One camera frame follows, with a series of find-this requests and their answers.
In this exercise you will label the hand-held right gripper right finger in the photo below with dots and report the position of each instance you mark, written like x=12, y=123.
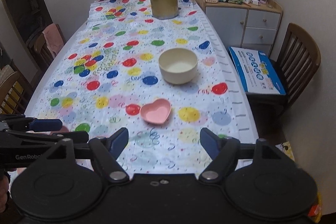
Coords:
x=210, y=140

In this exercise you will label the blue and white box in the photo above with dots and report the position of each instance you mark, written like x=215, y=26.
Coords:
x=257, y=71

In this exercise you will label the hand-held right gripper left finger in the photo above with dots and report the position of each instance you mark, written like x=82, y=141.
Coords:
x=120, y=140

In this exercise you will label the cream bowl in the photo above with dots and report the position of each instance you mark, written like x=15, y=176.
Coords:
x=178, y=74

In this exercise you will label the dark wooden slatted chair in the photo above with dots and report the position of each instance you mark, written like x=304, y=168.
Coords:
x=299, y=56

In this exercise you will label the pink towel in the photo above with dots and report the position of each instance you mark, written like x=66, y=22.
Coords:
x=53, y=39

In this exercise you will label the wooden chair with towel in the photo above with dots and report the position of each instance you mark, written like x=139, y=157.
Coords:
x=39, y=48

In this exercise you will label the balloon print tablecloth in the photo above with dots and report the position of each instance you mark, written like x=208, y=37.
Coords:
x=110, y=98

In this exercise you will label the white drawer cabinet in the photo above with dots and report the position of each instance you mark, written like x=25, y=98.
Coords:
x=225, y=19

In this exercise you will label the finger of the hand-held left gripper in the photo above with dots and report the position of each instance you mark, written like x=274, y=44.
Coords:
x=47, y=125
x=78, y=136

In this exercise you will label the pink heart-shaped dish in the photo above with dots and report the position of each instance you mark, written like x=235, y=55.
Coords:
x=155, y=113

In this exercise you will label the yellow printed bag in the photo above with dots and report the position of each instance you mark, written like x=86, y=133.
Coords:
x=287, y=151

